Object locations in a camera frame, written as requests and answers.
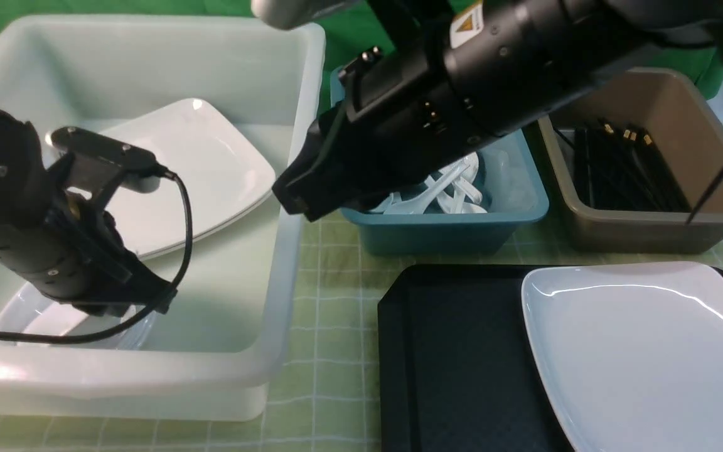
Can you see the black serving tray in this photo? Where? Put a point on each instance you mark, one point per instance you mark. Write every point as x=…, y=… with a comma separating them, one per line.
x=456, y=370

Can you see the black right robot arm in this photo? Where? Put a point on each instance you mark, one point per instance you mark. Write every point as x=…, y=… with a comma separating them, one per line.
x=458, y=81

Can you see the white small square bowl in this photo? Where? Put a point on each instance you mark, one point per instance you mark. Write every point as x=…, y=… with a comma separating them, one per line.
x=29, y=312

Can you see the lower white square plate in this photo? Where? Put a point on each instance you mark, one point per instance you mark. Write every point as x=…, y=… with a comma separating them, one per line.
x=236, y=220

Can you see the white square plate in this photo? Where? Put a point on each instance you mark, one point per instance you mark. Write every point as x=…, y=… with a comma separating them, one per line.
x=225, y=175
x=236, y=220

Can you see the large white rice plate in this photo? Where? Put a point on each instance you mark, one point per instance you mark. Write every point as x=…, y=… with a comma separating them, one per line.
x=630, y=355

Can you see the green backdrop cloth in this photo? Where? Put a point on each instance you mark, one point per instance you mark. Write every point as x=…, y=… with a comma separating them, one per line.
x=347, y=33

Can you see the upper white square plate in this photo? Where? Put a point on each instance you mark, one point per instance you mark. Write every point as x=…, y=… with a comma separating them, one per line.
x=225, y=175

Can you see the white ceramic spoon long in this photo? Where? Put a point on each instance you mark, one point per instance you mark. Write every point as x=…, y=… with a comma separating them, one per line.
x=417, y=205

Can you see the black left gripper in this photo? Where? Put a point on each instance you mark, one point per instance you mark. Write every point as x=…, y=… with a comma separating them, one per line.
x=73, y=254

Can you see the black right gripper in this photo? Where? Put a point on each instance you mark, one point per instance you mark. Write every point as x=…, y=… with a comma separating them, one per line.
x=401, y=120

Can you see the green checkered tablecloth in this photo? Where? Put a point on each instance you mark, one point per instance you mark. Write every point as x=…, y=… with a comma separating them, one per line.
x=324, y=399

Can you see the brown plastic bin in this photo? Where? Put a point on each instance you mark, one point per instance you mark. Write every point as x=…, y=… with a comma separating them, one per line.
x=690, y=138

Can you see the black chopsticks bundle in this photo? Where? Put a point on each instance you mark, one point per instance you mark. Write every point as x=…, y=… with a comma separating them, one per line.
x=619, y=167

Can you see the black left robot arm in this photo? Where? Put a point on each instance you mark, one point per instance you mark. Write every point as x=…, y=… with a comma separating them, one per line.
x=26, y=188

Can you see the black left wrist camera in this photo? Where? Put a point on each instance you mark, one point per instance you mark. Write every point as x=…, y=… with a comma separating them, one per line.
x=101, y=165

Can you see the teal plastic bin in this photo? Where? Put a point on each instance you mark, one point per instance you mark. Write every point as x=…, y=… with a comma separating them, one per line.
x=514, y=197

